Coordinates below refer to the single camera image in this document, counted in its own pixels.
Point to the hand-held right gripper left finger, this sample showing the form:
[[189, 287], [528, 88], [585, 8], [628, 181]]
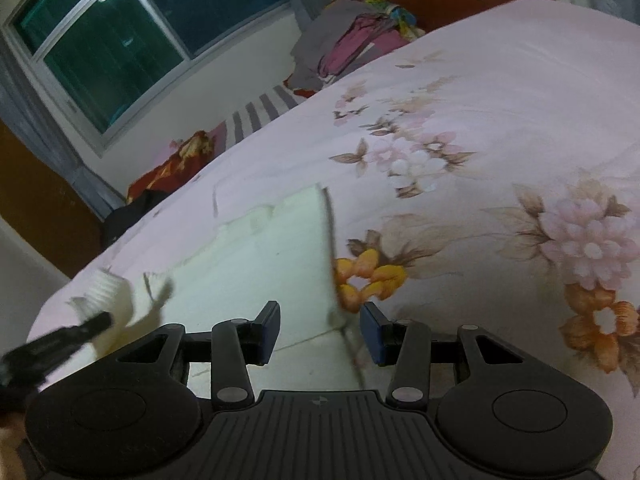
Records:
[[269, 325]]

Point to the black bag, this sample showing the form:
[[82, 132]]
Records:
[[130, 220]]

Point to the colourful patterned cloth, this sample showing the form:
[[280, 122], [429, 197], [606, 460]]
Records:
[[397, 15]]

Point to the pink cloth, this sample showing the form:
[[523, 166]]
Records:
[[350, 45]]

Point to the sliding glass window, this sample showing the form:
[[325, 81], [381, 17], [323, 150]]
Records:
[[125, 40]]

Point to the grey striped cloth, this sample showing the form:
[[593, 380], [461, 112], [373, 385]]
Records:
[[260, 112]]

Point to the white small garment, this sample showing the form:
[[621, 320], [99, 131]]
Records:
[[280, 250]]

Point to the red floral cloth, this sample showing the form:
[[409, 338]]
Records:
[[175, 165]]

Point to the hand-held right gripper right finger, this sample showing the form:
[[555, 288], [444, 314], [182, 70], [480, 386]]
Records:
[[374, 332]]

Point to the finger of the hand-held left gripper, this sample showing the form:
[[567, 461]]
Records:
[[80, 332]]

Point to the pink floral bed sheet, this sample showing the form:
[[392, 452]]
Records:
[[500, 110]]

